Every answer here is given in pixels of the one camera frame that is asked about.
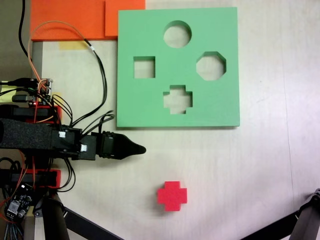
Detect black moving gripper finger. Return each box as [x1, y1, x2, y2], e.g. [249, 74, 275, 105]
[116, 147, 147, 160]

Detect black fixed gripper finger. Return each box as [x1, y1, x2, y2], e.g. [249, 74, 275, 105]
[116, 133, 147, 151]

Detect red cross columnar block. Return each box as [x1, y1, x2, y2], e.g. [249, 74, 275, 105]
[156, 181, 188, 212]

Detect green shape-hole board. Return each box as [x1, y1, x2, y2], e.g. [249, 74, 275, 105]
[115, 6, 241, 130]

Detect large flat orange block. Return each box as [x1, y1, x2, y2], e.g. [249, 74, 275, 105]
[30, 0, 106, 42]

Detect red table clamp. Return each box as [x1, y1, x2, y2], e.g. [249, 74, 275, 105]
[0, 104, 63, 125]
[0, 168, 62, 190]

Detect black tripod bar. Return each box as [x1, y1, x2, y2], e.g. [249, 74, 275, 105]
[62, 206, 127, 240]
[238, 211, 301, 240]

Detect yellow tape strip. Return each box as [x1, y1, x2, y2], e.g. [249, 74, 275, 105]
[59, 41, 88, 51]

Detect small black circuit board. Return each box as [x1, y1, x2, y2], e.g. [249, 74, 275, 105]
[4, 183, 35, 222]

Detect yellow sticky note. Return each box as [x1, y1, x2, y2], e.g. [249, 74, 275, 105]
[0, 84, 20, 103]

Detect short black wires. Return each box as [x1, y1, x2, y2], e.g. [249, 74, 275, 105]
[81, 107, 116, 136]

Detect black wire loop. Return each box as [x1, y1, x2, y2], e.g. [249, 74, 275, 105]
[56, 158, 76, 193]

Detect long black wire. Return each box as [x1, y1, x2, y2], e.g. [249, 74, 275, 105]
[69, 46, 109, 126]

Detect circuit board with wires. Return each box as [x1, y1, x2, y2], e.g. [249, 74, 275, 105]
[29, 77, 55, 107]

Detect black USB cable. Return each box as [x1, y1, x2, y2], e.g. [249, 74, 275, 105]
[0, 78, 35, 88]

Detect braided cable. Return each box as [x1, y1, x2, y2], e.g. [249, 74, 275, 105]
[2, 223, 18, 240]

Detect long orange wire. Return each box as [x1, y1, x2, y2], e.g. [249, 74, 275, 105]
[27, 20, 95, 88]

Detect thick black cable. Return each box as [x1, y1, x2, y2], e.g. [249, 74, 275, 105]
[18, 0, 30, 59]

